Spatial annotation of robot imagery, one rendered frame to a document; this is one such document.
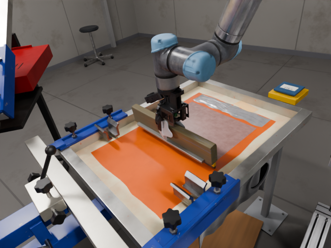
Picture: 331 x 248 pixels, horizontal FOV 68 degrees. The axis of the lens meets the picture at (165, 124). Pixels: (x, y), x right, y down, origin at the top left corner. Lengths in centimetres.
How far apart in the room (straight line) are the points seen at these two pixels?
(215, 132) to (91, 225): 57
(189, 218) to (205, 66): 37
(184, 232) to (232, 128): 51
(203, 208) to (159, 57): 41
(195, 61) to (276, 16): 399
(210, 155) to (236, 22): 37
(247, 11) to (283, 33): 393
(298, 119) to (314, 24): 350
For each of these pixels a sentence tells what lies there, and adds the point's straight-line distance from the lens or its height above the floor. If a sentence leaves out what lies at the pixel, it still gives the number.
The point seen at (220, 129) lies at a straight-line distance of 98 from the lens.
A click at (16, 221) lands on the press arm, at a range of 74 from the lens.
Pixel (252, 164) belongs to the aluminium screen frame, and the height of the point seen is 99.
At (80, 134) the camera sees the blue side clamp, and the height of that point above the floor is 100.
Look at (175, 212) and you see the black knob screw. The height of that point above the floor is 106.
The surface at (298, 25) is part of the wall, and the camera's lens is 450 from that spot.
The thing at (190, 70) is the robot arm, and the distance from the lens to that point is 62.
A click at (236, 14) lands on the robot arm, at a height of 140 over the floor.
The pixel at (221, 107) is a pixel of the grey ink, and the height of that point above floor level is 96.
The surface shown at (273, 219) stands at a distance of 191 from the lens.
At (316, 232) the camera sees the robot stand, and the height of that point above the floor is 23.
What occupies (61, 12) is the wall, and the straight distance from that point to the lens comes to 525.
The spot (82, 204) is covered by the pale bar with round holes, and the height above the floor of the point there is 104.
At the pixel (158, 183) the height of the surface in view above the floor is 95.
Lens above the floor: 153
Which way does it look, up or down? 34 degrees down
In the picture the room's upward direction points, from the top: 7 degrees counter-clockwise
